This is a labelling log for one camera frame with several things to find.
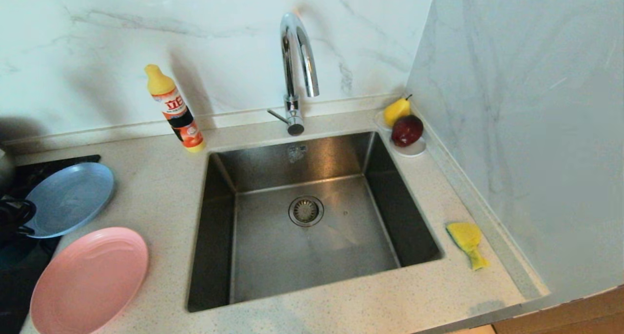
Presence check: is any round metal drain strainer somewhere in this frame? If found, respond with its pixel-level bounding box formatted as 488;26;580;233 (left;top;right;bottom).
288;195;324;227

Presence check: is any chrome gooseneck faucet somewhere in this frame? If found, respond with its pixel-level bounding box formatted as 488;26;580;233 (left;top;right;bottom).
267;12;320;136

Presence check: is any blue-grey plate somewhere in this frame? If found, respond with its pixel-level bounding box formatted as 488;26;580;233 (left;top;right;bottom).
23;162;116;239

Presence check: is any black glass cooktop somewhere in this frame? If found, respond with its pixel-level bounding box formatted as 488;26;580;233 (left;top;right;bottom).
0;155;101;334

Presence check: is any stainless steel sink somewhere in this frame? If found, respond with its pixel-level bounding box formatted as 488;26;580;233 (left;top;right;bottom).
188;131;444;313

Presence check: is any pink plate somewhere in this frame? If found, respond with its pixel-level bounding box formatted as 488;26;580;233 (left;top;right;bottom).
30;227;149;334

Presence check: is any yellow pear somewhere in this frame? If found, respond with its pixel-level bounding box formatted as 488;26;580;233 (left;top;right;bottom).
384;94;414;127

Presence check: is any dark red apple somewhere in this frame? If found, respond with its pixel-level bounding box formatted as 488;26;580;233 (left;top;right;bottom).
391;115;425;147

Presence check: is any small white dish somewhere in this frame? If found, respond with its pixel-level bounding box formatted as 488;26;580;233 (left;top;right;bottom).
374;109;428;157

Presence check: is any yellow green sponge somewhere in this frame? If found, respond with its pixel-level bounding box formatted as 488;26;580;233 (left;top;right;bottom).
446;222;490;271

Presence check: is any yellow-capped detergent bottle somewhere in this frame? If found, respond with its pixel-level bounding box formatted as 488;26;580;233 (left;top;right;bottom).
145;64;207;153

